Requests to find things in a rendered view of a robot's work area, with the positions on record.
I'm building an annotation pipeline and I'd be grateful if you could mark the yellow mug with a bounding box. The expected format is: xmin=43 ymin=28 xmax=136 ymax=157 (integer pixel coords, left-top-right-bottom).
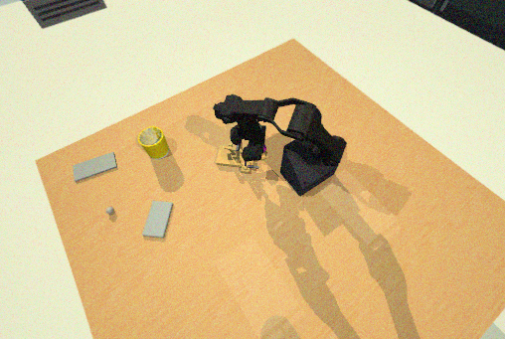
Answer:
xmin=137 ymin=126 xmax=169 ymax=160

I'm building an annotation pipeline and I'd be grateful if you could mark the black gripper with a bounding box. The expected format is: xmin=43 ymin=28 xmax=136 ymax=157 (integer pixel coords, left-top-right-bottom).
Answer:
xmin=240 ymin=119 xmax=266 ymax=161

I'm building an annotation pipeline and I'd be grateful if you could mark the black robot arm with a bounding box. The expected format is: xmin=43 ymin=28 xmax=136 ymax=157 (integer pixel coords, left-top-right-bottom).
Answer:
xmin=213 ymin=94 xmax=347 ymax=167

